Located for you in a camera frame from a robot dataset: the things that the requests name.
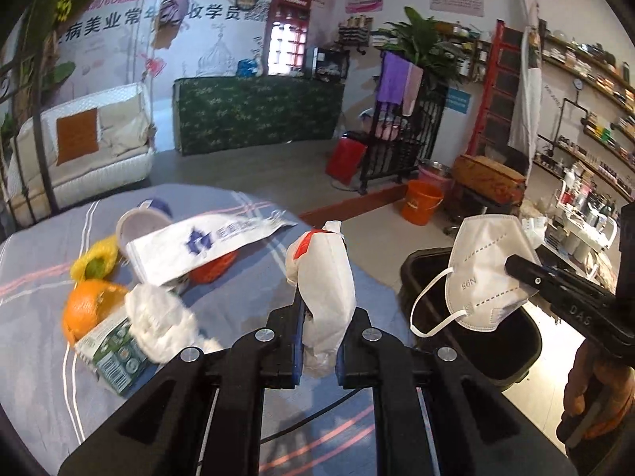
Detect white pouch with blue logo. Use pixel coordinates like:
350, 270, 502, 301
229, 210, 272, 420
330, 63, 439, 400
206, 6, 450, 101
125, 209, 298, 288

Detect pink basin in rack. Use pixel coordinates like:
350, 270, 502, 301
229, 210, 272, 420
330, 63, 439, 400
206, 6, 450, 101
364, 109, 410, 140

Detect green camouflage counter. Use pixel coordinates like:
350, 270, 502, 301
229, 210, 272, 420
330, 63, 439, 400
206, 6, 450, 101
173, 77, 345, 156

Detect wooden chopping block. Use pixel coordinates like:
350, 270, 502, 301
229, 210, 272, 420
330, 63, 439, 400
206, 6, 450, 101
452, 154, 527, 204

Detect white trolley cart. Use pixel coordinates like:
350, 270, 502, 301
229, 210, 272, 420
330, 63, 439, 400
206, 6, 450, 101
546, 178, 618, 263

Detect yellow bell pepper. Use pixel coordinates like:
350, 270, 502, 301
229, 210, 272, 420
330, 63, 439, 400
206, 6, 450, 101
69, 238, 120, 281

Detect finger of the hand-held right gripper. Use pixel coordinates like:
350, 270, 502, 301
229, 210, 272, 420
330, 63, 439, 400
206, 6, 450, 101
504, 254, 619, 352

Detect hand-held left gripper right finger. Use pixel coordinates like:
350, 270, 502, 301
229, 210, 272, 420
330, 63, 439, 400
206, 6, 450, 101
335, 307, 579, 476

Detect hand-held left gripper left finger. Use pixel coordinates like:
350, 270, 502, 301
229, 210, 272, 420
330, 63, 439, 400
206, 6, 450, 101
57, 285, 308, 476

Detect red ladder shelf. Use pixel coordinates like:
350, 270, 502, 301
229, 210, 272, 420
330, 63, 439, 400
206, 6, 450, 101
466, 20, 524, 157

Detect person's right hand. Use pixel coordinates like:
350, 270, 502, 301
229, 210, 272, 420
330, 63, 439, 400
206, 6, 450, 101
564, 340, 635, 440

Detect red-orange round object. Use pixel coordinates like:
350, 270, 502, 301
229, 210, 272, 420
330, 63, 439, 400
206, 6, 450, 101
191, 252, 239, 286

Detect crumpled white tissue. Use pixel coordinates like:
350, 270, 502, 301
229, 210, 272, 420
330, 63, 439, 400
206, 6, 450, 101
124, 284, 224, 364

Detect wall shelves with bottles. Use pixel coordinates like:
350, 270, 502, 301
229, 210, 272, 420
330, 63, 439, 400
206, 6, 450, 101
533, 20, 635, 204

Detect black plastic trash bin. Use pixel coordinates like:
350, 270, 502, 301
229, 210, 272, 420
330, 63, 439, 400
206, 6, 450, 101
399, 247, 544, 392

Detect purple towel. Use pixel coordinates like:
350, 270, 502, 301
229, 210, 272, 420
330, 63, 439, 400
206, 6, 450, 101
378, 51, 410, 107

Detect black monitor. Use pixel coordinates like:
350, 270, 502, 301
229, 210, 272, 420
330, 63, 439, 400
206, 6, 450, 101
305, 47, 350, 83

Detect orange plastic bucket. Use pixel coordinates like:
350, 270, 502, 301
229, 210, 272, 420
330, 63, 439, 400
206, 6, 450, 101
401, 180, 445, 226

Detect pink plastic basin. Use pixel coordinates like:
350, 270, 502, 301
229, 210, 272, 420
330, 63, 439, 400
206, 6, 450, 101
419, 163, 454, 194

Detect red phone booth cabinet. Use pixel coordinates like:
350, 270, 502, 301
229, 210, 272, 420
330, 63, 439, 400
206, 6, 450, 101
262, 0, 313, 77

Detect pink towel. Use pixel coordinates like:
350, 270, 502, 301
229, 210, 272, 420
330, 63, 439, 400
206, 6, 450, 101
403, 62, 423, 116

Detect orange square cushion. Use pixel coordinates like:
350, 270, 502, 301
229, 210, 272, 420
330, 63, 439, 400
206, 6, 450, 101
56, 107, 101, 167

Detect green potted plant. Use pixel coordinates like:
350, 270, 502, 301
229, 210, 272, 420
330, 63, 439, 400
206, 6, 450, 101
382, 6, 470, 90

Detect white cushioned sofa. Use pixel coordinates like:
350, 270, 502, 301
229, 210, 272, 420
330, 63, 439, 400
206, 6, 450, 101
10, 82, 157, 209

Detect orange fruit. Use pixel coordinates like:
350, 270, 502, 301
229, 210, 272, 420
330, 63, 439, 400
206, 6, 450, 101
62, 279, 131, 349

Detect black metal rack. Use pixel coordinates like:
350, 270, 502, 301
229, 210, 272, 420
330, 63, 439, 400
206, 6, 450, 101
358, 50, 442, 195

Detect black metal stool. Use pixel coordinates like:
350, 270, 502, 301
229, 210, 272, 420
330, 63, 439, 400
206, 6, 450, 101
444, 183, 521, 236

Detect small shelf with jars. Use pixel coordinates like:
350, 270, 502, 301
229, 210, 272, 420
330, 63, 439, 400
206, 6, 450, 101
339, 15, 373, 53

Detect red bag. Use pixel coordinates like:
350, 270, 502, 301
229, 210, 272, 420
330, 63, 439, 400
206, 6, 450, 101
325, 136, 369, 185

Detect green and white carton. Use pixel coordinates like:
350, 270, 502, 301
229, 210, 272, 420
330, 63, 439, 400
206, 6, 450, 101
74, 305, 160, 397

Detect white plastic bag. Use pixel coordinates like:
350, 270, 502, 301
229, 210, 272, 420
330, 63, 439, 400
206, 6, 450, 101
284, 221, 357, 378

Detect large printed wall banner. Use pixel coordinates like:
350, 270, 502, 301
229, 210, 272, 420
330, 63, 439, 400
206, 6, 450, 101
50, 0, 348, 110

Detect white face mask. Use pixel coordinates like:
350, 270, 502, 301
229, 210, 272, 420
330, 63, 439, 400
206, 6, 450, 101
409, 214, 544, 338

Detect white hanging garment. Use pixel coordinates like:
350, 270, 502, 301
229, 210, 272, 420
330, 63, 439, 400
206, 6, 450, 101
508, 2, 543, 162

